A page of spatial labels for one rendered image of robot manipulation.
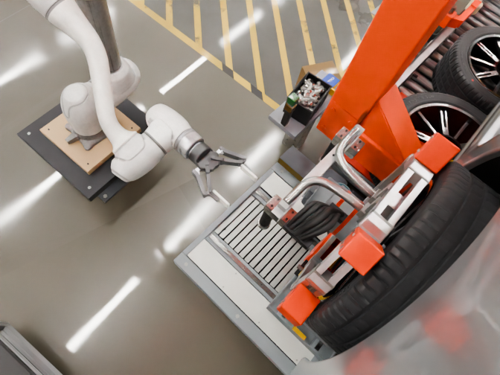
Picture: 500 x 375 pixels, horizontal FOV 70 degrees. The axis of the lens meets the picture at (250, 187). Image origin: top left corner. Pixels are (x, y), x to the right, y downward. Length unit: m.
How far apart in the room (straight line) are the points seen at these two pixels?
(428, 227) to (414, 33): 0.60
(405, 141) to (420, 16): 0.54
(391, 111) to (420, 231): 0.71
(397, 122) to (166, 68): 1.56
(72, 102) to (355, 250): 1.28
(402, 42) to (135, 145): 0.89
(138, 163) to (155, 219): 0.85
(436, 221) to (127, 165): 0.88
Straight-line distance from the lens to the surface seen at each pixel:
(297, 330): 1.77
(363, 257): 0.85
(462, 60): 2.42
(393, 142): 1.53
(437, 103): 2.14
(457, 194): 0.99
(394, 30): 1.27
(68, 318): 2.00
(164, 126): 1.22
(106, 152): 1.84
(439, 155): 1.12
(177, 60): 2.58
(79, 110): 1.70
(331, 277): 0.99
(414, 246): 0.89
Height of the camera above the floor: 1.90
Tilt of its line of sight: 66 degrees down
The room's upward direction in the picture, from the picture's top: 17 degrees clockwise
